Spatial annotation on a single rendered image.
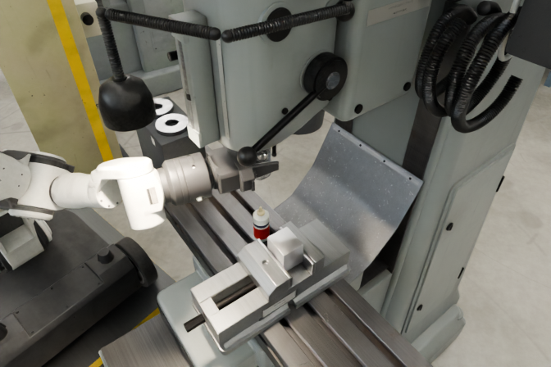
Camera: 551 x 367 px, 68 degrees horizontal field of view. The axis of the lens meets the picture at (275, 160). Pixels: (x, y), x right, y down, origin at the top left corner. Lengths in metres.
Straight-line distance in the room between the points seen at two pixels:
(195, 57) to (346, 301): 0.63
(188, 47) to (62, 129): 2.06
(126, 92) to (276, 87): 0.21
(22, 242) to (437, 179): 1.23
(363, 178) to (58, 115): 1.88
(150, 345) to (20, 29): 1.68
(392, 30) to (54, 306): 1.26
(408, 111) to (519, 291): 1.56
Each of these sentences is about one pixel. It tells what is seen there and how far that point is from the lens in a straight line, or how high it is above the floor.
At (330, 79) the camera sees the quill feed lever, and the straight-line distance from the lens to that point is 0.62.
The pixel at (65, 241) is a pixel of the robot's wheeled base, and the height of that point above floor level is 0.57.
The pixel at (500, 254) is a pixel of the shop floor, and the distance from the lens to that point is 2.50.
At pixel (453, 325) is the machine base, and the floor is 0.16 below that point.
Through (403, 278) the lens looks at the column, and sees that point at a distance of 1.32.
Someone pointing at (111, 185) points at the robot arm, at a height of 1.22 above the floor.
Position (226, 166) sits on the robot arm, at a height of 1.26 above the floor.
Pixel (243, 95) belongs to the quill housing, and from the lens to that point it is 0.60.
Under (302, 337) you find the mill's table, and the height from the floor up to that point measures 0.93.
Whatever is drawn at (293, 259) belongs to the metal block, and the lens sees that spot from 0.88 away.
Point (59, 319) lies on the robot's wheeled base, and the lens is 1.49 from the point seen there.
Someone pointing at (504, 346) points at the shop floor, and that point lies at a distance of 2.18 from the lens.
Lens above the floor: 1.75
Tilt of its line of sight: 40 degrees down
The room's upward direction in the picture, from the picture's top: straight up
